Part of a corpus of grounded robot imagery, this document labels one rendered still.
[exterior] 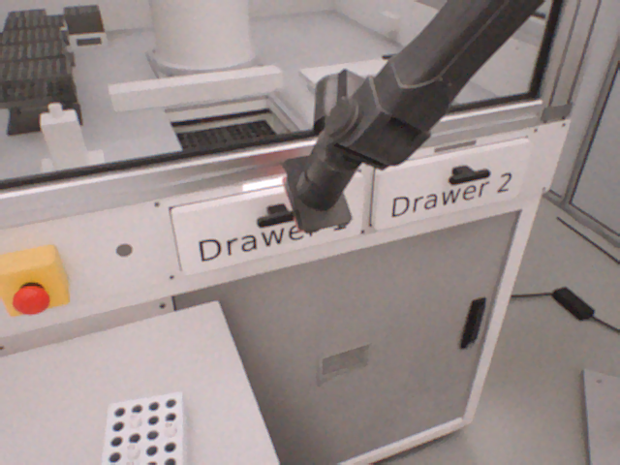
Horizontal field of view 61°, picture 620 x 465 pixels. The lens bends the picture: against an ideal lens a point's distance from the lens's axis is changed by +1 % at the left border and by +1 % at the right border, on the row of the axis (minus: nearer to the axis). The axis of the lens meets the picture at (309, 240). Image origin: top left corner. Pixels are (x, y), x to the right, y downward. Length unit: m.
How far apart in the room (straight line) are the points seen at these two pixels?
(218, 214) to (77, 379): 0.28
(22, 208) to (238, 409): 0.36
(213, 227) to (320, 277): 0.25
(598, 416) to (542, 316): 0.43
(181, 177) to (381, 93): 0.32
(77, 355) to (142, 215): 0.21
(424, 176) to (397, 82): 0.38
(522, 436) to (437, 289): 0.70
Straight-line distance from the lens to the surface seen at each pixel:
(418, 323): 1.13
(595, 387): 1.84
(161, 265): 0.79
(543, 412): 1.75
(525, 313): 2.04
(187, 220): 0.73
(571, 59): 0.97
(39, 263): 0.72
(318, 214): 0.65
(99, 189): 0.71
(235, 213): 0.74
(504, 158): 0.94
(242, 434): 0.66
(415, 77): 0.49
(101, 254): 0.76
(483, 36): 0.49
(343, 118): 0.52
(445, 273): 1.07
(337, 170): 0.57
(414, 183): 0.85
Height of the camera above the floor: 1.31
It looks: 36 degrees down
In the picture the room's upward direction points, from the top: straight up
